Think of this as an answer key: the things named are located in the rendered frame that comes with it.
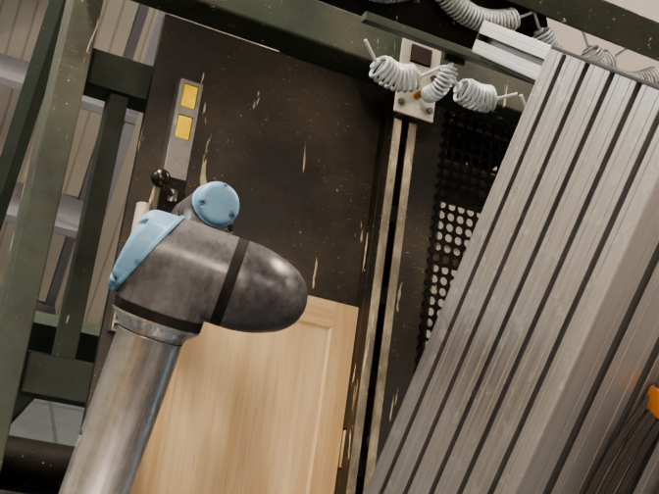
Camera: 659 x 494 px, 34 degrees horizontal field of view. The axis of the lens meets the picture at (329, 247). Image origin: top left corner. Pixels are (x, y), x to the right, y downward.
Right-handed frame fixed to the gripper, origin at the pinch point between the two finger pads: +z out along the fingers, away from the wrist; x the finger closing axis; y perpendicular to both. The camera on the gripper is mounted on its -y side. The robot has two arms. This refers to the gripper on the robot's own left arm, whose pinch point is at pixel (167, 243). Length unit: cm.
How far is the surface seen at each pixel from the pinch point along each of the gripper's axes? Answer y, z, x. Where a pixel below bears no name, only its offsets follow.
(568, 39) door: -301, 212, -119
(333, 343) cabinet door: -37.1, 11.3, 23.4
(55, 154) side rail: 16.5, 8.5, -21.2
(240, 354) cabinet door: -15.8, 11.7, 22.5
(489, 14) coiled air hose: -112, 31, -59
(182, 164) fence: -9.4, 9.4, -17.7
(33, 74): 2, 74, -60
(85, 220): 9.9, 18.5, -9.7
